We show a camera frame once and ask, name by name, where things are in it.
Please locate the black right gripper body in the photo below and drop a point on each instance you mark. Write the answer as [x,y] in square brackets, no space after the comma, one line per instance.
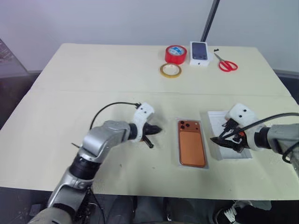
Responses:
[234,136]

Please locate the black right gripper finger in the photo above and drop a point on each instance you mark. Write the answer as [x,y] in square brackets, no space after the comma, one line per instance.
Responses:
[225,146]
[218,139]

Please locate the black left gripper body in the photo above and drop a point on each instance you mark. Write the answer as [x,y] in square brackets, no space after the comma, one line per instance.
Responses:
[147,130]

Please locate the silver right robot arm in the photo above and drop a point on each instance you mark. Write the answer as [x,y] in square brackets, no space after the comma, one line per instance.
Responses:
[280,137]

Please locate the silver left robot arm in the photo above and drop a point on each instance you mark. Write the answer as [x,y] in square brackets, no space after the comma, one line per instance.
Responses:
[102,137]

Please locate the white phone box lid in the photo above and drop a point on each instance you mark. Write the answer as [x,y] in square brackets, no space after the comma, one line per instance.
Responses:
[215,121]

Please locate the white box with phone print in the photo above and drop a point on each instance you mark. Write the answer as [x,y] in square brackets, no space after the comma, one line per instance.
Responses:
[199,52]

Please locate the orange smartphone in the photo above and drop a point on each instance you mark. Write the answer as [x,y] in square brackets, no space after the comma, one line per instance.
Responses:
[191,144]

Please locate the yellow clear tape roll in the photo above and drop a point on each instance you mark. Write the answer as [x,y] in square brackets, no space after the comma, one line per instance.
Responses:
[163,71]

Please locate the black and white sneaker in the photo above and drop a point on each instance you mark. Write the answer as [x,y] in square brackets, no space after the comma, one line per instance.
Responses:
[230,213]

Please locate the red tape roll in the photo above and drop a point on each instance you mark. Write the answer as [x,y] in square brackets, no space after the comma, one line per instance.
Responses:
[176,54]

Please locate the black metal pole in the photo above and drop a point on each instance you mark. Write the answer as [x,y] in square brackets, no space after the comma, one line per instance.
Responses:
[209,21]

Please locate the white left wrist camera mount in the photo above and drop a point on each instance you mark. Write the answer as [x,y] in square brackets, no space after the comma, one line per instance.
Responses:
[143,112]

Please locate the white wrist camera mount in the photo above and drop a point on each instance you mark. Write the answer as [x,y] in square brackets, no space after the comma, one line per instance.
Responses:
[241,114]
[143,112]

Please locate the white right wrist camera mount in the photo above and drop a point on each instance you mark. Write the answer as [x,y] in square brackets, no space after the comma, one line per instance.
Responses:
[241,114]

